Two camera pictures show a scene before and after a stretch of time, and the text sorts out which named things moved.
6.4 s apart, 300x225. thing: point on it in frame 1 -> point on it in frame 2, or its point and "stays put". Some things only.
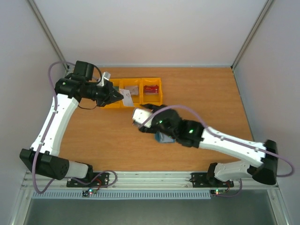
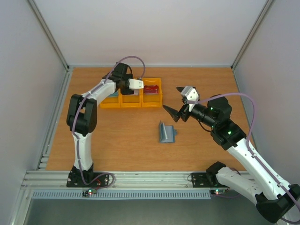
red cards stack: (152, 89) stays put
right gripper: (154, 119) -> (184, 112)
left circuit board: (91, 191) stays put
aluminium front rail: (144, 181) stays put
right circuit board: (215, 192) stays put
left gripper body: (102, 94) -> (125, 92)
